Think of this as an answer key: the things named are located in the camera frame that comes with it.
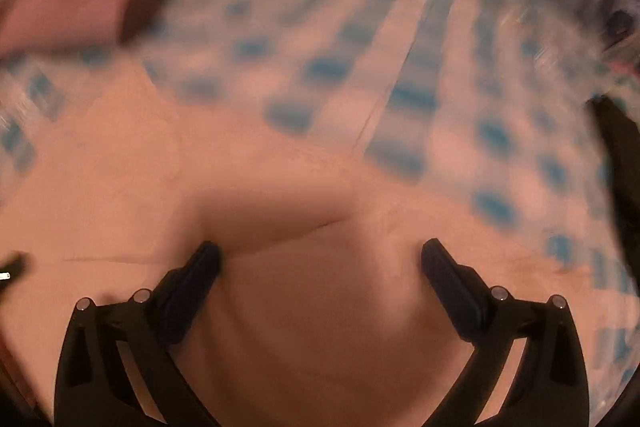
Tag dark round object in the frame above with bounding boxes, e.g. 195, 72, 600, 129
597, 0, 638, 50

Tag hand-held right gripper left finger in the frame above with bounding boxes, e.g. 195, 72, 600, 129
54, 240, 222, 427

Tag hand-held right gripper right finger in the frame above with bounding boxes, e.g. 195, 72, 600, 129
421, 238, 591, 427

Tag blue checkered blanket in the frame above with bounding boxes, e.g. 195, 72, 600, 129
0, 0, 640, 413

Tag cream white garment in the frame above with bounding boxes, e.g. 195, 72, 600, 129
0, 57, 608, 427

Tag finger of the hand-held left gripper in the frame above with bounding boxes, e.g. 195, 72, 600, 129
0, 252, 29, 296

